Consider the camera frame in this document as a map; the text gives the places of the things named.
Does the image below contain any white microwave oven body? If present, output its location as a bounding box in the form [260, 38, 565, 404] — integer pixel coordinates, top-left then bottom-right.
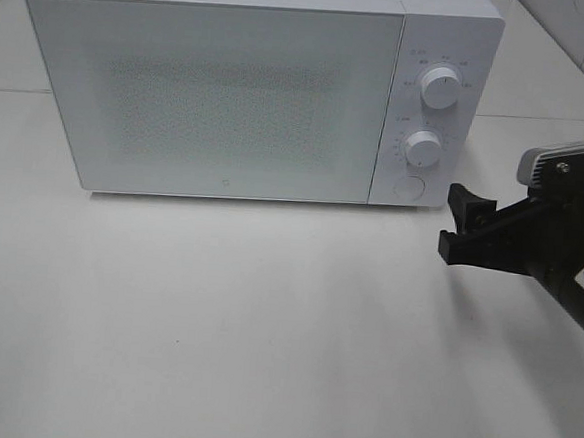
[26, 0, 505, 207]

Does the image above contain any upper white power knob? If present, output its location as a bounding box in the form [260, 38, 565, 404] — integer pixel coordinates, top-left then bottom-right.
[418, 63, 462, 110]

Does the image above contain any white microwave door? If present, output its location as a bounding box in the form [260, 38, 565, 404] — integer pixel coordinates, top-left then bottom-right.
[27, 0, 403, 204]

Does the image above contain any round white door button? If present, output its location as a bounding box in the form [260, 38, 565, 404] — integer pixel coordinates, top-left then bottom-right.
[393, 176, 426, 205]

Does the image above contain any white timer knob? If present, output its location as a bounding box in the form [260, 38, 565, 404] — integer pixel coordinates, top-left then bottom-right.
[401, 130, 442, 168]

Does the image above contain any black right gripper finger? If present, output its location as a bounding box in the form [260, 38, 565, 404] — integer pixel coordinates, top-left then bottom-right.
[516, 140, 584, 200]

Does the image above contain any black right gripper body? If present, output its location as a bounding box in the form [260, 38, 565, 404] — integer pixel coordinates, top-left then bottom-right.
[438, 183, 584, 331]

